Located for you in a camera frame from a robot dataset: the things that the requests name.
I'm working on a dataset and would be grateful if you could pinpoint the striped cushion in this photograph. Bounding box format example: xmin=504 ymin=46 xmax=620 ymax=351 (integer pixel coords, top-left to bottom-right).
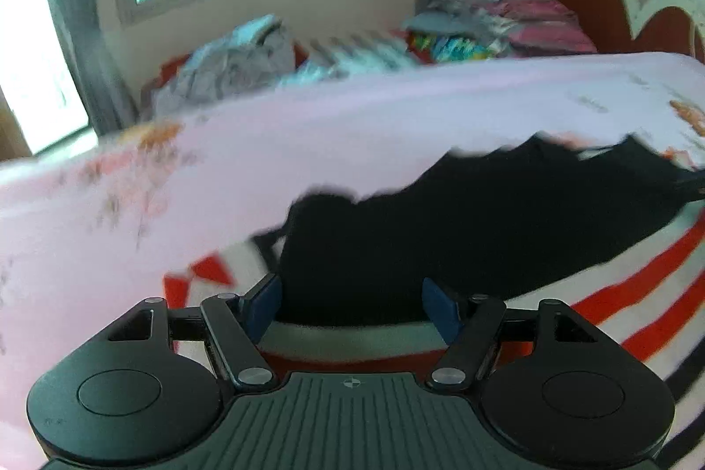
xmin=275 ymin=31 xmax=420 ymax=85

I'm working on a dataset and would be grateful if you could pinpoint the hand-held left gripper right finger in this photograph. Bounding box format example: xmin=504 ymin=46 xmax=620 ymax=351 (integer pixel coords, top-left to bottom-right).
xmin=421 ymin=277 xmax=598 ymax=392

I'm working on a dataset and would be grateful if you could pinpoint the stack of folded clothes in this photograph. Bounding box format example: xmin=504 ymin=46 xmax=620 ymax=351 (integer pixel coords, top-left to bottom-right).
xmin=404 ymin=0 xmax=599 ymax=62

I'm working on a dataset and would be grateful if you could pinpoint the striped knit sweater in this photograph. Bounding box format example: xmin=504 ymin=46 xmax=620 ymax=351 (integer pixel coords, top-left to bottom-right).
xmin=162 ymin=131 xmax=705 ymax=470

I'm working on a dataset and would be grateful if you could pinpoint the bed with pink floral sheet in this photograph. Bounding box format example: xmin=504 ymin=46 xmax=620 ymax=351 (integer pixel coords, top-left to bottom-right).
xmin=0 ymin=52 xmax=705 ymax=470

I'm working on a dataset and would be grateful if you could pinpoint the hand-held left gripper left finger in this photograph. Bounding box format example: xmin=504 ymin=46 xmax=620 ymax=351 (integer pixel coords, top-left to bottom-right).
xmin=107 ymin=273 xmax=284 ymax=395

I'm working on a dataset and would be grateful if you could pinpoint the pile of grey clothes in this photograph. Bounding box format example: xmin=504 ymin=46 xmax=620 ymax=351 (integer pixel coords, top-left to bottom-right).
xmin=140 ymin=15 xmax=299 ymax=121

